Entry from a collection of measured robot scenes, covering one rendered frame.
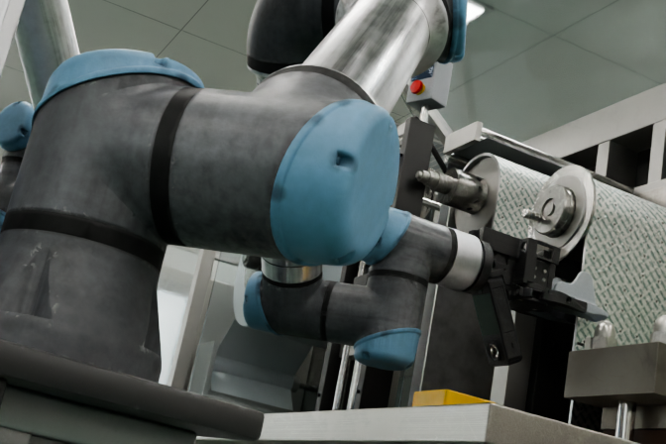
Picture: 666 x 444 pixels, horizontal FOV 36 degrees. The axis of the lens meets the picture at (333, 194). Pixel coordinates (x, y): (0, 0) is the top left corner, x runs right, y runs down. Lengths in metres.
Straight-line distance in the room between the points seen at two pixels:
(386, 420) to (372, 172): 0.53
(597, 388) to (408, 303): 0.25
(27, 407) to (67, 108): 0.21
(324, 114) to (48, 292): 0.21
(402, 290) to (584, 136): 0.98
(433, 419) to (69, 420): 0.51
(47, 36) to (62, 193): 0.66
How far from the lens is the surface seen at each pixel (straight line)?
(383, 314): 1.23
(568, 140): 2.18
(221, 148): 0.68
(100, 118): 0.73
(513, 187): 1.70
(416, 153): 1.73
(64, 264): 0.70
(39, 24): 1.36
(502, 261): 1.35
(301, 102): 0.70
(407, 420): 1.14
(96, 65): 0.75
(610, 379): 1.29
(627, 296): 1.49
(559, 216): 1.48
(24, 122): 1.51
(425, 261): 1.26
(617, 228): 1.50
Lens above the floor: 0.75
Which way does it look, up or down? 18 degrees up
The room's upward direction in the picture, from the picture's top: 11 degrees clockwise
